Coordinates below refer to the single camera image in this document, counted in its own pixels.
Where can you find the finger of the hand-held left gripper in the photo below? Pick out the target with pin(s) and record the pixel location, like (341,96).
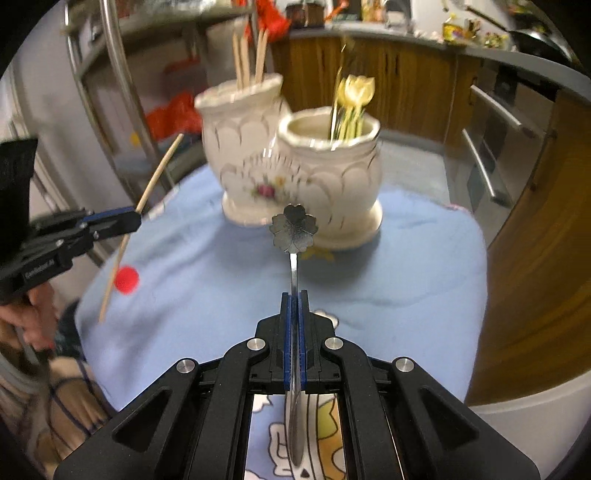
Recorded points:
(117,225)
(113,213)

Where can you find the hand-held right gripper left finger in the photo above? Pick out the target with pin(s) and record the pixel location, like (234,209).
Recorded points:
(286,344)

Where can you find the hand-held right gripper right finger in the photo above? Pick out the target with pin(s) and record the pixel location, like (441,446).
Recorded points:
(303,344)

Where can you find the wooden chopstick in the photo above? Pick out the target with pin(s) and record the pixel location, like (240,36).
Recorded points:
(236,62)
(152,184)
(261,55)
(246,67)

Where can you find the floral ceramic double utensil holder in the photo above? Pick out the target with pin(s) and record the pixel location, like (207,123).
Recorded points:
(332,184)

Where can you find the gold fork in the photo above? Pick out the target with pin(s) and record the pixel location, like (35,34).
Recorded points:
(333,122)

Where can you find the person's left forearm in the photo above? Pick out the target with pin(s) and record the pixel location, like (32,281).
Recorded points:
(11,369)

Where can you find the person's left hand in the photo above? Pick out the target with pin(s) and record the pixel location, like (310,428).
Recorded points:
(34,318)

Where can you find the red plastic bag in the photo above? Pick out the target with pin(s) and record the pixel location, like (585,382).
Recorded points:
(271,14)
(173,113)

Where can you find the blue cartoon printed blanket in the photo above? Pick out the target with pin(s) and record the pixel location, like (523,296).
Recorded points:
(406,286)

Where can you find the stainless steel rack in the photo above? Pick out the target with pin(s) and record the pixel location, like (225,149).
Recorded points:
(122,83)

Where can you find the person's plaid clothing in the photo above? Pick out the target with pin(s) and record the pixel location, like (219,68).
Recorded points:
(60,401)

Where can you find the curved wooden panel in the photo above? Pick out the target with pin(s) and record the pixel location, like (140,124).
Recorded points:
(540,277)

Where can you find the wooden kitchen cabinet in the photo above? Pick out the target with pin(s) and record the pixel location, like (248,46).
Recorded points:
(406,87)

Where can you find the dark pressure cooker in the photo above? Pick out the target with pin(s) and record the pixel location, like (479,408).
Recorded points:
(304,13)

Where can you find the built-in oven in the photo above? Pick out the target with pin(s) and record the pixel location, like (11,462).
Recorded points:
(498,138)

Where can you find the yellow packet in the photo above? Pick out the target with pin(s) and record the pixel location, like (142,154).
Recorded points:
(453,32)

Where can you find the black wok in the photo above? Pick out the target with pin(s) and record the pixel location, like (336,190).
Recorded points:
(538,39)

